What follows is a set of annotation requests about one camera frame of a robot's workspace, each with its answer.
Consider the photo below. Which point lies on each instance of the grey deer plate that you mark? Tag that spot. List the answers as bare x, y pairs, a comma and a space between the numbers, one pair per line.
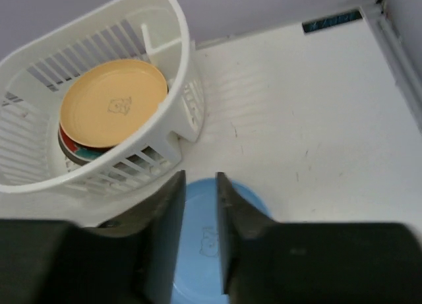
68, 153

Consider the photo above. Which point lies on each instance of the red teal flower plate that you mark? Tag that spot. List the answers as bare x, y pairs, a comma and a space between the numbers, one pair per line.
85, 153

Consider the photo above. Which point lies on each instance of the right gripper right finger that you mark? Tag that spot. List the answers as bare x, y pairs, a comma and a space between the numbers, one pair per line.
265, 261

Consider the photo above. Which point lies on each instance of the round yellow plate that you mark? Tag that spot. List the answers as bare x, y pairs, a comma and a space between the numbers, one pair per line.
109, 103

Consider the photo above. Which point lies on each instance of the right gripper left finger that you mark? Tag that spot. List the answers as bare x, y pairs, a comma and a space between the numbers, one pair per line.
130, 258

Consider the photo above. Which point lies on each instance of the round blue plate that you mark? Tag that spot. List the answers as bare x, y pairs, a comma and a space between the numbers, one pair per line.
197, 277

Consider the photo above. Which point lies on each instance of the white plastic dish bin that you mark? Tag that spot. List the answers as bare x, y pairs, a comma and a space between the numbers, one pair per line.
36, 77

